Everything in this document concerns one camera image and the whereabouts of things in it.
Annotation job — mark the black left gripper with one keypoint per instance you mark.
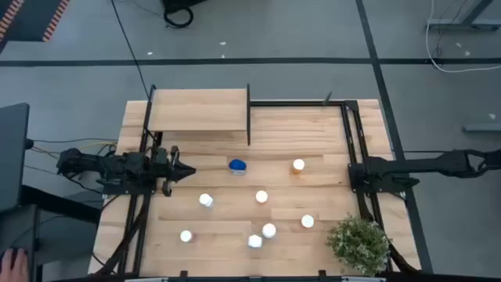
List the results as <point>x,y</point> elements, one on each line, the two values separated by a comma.
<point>160,168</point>

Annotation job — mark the white medicine bottle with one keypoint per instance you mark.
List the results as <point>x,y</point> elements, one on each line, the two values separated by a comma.
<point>205,199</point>
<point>269,230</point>

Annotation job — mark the blue-capped medicine jar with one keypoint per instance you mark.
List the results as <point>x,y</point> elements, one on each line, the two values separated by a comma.
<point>237,165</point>

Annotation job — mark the pink pill bottle white cap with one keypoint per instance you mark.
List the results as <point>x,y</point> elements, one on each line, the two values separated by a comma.
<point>186,236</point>

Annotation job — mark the orange pill bottle white cap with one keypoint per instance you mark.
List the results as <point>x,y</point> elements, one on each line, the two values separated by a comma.
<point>298,164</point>
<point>261,196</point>
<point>307,221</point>

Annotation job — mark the white bottle teal label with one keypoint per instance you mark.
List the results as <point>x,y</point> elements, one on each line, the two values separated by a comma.
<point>254,241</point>

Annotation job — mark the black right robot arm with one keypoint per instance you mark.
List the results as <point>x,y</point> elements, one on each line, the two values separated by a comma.
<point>411,166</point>

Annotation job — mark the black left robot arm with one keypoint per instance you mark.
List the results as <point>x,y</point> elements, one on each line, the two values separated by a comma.
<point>90,162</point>

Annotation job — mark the wooden shelf board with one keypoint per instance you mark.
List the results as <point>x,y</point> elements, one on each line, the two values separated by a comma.
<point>195,109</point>

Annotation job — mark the black operator desk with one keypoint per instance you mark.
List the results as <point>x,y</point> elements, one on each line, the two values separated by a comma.
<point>58,204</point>

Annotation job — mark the dark grey monitor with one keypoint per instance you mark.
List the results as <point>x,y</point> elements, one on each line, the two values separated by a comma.
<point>13,156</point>

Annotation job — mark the small green potted plant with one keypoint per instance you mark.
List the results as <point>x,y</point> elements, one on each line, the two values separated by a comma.
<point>358,244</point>

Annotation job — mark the person's hand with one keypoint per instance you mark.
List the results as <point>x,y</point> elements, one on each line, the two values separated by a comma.
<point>13,268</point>

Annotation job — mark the black orange-striped floor mat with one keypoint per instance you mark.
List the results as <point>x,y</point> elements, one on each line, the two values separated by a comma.
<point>31,19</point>

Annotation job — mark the grey metal floor bar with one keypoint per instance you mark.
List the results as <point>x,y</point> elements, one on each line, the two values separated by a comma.
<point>483,127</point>

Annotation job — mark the grey desk leg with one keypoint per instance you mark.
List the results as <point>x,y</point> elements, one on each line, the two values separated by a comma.
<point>462,24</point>

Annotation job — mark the wooden shelf with black frame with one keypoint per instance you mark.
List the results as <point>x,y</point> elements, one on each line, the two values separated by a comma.
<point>248,117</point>

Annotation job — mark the black aluminium table frame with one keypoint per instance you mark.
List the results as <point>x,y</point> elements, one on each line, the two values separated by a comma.
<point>297,103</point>

